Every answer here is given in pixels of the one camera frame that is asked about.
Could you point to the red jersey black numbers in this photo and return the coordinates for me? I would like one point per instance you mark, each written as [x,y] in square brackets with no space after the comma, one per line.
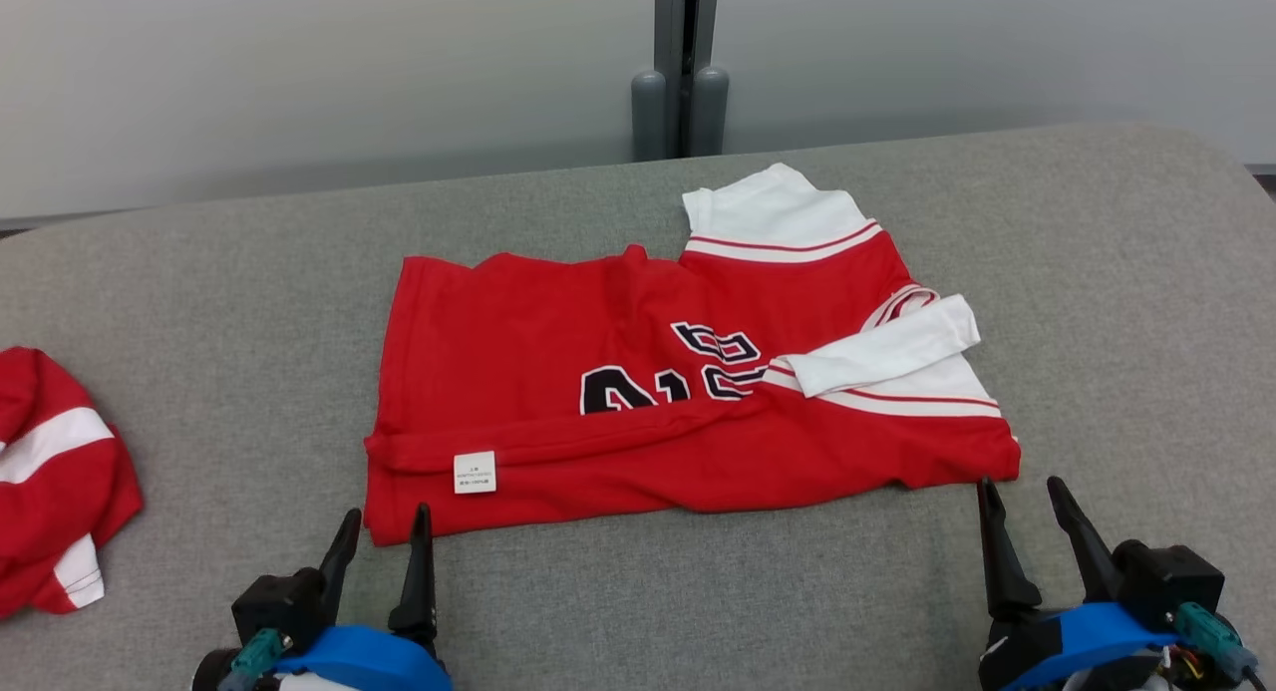
[558,322]

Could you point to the teal camera connector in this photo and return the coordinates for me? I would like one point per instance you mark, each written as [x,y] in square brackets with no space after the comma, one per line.
[1206,631]
[254,656]

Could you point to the teal left camera connector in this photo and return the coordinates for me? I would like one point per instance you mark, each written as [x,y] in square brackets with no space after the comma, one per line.
[254,656]

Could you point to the red and white jersey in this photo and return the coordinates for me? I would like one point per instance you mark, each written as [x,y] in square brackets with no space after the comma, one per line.
[50,512]

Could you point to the grey cylindrical post cap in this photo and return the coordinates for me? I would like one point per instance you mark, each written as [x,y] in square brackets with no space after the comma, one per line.
[648,118]
[709,113]

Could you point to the teal right camera connector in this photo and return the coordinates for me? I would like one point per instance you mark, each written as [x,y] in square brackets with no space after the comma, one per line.
[1206,631]

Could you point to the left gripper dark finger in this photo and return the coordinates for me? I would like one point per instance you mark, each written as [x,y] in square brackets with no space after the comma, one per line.
[419,571]
[341,561]

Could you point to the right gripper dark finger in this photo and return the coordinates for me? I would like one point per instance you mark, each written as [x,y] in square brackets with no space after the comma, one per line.
[1087,541]
[1002,561]

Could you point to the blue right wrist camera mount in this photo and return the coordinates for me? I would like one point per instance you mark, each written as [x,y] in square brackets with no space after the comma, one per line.
[1087,636]

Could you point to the grey metal partition post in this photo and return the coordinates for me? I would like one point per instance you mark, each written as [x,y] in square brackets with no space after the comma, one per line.
[670,33]

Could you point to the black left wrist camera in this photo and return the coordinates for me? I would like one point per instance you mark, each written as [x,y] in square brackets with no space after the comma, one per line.
[279,601]

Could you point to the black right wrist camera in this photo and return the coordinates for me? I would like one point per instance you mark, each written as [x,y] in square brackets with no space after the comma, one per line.
[1166,576]

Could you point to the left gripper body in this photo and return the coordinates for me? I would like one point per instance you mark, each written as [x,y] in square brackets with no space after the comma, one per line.
[419,633]

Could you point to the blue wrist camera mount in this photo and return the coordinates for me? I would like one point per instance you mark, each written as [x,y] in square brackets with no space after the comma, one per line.
[1087,636]
[359,661]

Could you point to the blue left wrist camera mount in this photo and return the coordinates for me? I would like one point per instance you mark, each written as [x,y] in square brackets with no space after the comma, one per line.
[359,661]

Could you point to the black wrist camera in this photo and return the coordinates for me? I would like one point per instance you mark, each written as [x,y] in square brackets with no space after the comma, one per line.
[279,601]
[1166,576]

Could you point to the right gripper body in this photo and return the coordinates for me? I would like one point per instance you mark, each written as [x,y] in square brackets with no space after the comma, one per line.
[1022,656]

